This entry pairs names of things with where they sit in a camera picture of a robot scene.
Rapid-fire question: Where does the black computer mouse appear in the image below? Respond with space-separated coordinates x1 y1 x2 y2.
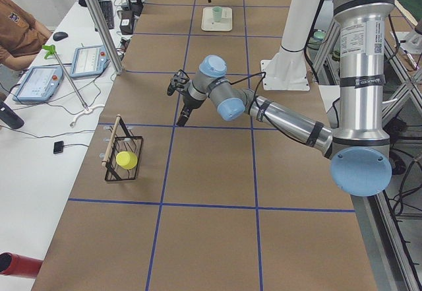
53 32 69 42

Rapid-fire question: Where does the black wire cup rack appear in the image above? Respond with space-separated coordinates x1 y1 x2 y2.
102 114 144 183

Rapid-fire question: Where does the person in brown shirt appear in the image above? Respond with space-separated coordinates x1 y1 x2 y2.
1 0 52 71

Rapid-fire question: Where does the black keyboard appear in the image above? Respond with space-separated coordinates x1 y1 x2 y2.
99 0 115 29

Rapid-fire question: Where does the blue teach pendant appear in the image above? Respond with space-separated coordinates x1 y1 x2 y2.
70 46 109 79
13 65 63 103

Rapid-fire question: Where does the far blue teach pendant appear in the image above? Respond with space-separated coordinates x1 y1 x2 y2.
70 46 109 79

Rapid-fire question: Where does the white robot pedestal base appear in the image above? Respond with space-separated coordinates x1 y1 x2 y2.
260 0 332 92

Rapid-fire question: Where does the red cylinder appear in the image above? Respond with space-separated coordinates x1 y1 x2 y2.
1 252 43 278

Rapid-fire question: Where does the cream rabbit tray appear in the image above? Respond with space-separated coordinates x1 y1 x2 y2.
201 7 233 32

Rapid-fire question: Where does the pale green cup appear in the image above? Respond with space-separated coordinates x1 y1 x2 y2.
212 6 223 22

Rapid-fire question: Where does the yellow cup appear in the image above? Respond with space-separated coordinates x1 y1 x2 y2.
115 151 138 170

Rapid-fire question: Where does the small black square device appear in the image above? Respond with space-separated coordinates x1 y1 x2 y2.
53 141 65 154

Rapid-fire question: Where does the aluminium frame post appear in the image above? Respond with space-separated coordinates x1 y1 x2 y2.
85 0 123 75

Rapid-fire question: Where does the black handheld object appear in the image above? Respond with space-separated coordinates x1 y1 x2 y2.
1 101 24 129

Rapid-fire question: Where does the metal rod green clamp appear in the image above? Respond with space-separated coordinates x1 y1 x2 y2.
42 45 105 127

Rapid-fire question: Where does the black power adapter box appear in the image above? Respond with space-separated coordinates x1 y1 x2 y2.
119 11 135 35

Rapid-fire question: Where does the near blue teach pendant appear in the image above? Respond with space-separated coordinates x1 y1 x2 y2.
13 65 63 103

